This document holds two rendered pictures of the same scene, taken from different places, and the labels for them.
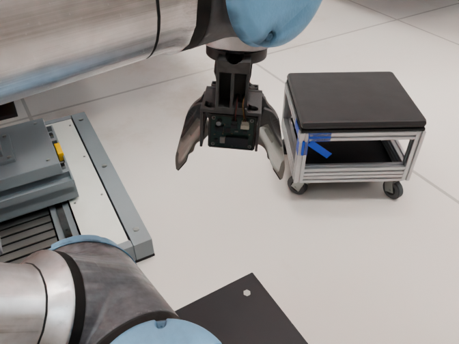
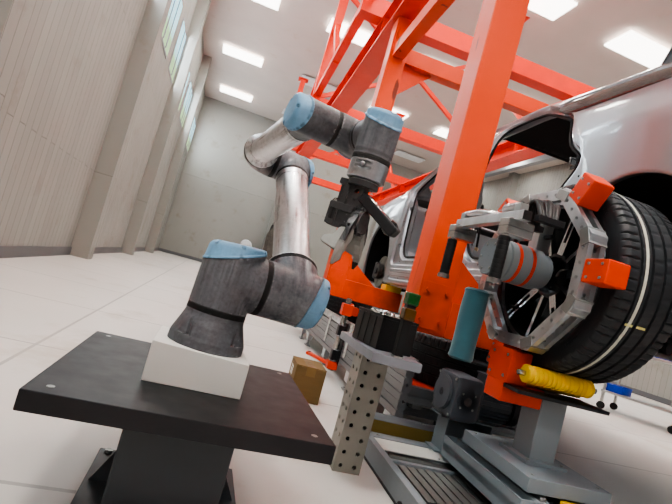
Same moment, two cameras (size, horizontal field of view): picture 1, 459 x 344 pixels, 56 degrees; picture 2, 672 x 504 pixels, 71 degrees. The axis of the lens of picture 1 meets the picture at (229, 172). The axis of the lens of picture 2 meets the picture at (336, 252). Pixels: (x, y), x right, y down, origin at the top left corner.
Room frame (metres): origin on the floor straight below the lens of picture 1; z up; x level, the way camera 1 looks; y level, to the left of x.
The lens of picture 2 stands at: (0.76, -1.04, 0.62)
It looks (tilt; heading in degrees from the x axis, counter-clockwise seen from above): 4 degrees up; 106
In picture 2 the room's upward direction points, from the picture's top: 15 degrees clockwise
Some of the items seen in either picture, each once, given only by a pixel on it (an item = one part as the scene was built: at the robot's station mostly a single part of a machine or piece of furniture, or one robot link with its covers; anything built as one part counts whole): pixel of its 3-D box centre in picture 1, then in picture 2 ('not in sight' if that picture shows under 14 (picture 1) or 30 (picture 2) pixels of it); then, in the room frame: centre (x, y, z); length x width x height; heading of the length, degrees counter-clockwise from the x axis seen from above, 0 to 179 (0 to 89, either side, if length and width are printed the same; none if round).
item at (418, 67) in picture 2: not in sight; (526, 122); (0.88, 3.47, 2.54); 2.58 x 0.12 x 0.42; 28
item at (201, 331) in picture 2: not in sight; (211, 326); (0.17, 0.05, 0.43); 0.19 x 0.19 x 0.10
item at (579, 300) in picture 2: not in sight; (532, 269); (0.94, 0.70, 0.85); 0.54 x 0.07 x 0.54; 118
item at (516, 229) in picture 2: not in sight; (516, 228); (0.84, 0.45, 0.93); 0.09 x 0.05 x 0.05; 28
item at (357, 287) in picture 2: not in sight; (372, 285); (-0.03, 2.98, 0.69); 0.52 x 0.17 x 0.35; 28
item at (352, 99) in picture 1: (343, 136); not in sight; (1.28, -0.41, 0.17); 0.43 x 0.36 x 0.34; 92
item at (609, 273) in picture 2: not in sight; (604, 273); (1.10, 0.43, 0.85); 0.09 x 0.08 x 0.07; 118
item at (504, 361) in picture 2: not in sight; (516, 376); (0.98, 0.72, 0.48); 0.16 x 0.12 x 0.17; 28
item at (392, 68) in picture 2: not in sight; (366, 155); (-0.34, 2.81, 1.75); 0.19 x 0.19 x 2.45; 28
